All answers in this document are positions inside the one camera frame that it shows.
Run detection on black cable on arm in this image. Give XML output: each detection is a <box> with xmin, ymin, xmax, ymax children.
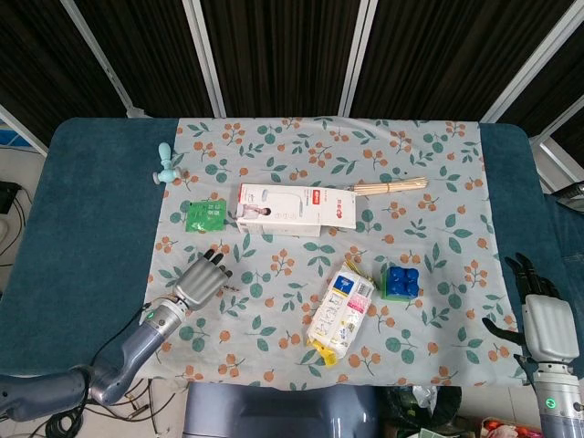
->
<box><xmin>84</xmin><ymin>301</ymin><xmax>154</xmax><ymax>373</ymax></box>

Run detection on black folding screen white frame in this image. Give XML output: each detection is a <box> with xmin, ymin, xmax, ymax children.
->
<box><xmin>0</xmin><ymin>0</ymin><xmax>584</xmax><ymax>159</ymax></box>

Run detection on teal table cover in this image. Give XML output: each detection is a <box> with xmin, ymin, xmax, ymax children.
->
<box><xmin>0</xmin><ymin>117</ymin><xmax>584</xmax><ymax>382</ymax></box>

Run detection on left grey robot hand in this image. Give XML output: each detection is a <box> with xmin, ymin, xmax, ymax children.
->
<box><xmin>172</xmin><ymin>248</ymin><xmax>235</xmax><ymax>312</ymax></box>

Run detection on black box device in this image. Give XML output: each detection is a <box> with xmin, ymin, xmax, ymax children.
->
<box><xmin>0</xmin><ymin>181</ymin><xmax>23</xmax><ymax>214</ymax></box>

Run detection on blue and green building block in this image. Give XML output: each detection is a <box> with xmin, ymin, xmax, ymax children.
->
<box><xmin>380</xmin><ymin>265</ymin><xmax>422</xmax><ymax>303</ymax></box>

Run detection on bundle of bamboo skewers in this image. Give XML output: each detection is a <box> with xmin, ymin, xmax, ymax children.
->
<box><xmin>348</xmin><ymin>176</ymin><xmax>431</xmax><ymax>199</ymax></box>

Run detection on black plastic bag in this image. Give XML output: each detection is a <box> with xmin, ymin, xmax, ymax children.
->
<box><xmin>381</xmin><ymin>385</ymin><xmax>463</xmax><ymax>433</ymax></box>

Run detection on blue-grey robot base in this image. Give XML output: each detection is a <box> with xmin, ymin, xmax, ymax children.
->
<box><xmin>183</xmin><ymin>381</ymin><xmax>381</xmax><ymax>438</ymax></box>

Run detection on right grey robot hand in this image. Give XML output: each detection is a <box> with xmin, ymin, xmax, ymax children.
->
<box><xmin>482</xmin><ymin>252</ymin><xmax>575</xmax><ymax>366</ymax></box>

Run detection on white desk lamp box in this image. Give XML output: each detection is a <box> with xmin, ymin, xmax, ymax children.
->
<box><xmin>235</xmin><ymin>182</ymin><xmax>359</xmax><ymax>239</ymax></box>

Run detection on floral print tablecloth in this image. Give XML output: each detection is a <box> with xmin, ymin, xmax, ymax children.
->
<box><xmin>144</xmin><ymin>117</ymin><xmax>527</xmax><ymax>393</ymax></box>

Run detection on white plastic packet yellow ends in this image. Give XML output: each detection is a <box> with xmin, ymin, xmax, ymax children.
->
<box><xmin>304</xmin><ymin>259</ymin><xmax>377</xmax><ymax>369</ymax></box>

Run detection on green foil sachet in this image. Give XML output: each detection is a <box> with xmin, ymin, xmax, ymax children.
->
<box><xmin>183</xmin><ymin>198</ymin><xmax>228</xmax><ymax>233</ymax></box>

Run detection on black floor cables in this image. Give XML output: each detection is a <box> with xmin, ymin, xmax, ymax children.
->
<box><xmin>43</xmin><ymin>378</ymin><xmax>188</xmax><ymax>438</ymax></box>

